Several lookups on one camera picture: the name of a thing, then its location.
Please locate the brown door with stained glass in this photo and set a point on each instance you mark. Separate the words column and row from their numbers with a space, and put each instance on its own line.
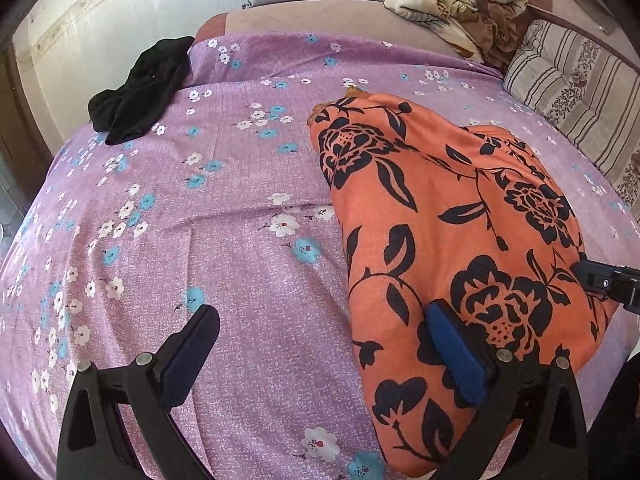
column 20, row 110

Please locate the purple floral bedsheet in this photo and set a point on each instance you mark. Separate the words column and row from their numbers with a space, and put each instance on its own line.
column 225, row 235

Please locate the orange black floral shirt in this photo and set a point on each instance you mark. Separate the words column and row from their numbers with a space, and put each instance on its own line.
column 450, row 210

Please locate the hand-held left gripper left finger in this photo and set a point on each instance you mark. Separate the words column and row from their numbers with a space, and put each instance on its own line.
column 185, row 360

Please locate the pink beige sofa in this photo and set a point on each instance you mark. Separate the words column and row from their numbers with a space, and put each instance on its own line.
column 325, row 20

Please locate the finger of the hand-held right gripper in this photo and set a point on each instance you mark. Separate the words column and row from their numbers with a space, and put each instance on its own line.
column 607, row 280

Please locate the black cloth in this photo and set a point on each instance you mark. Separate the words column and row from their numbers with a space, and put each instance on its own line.
column 140, row 95

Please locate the beige leaf print blanket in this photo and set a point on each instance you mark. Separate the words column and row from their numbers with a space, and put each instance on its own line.
column 450, row 0

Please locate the striped floral cushion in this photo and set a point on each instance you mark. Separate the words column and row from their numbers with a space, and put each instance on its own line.
column 575, row 85

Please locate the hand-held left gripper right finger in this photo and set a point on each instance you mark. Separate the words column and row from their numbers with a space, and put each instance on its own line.
column 457, row 355

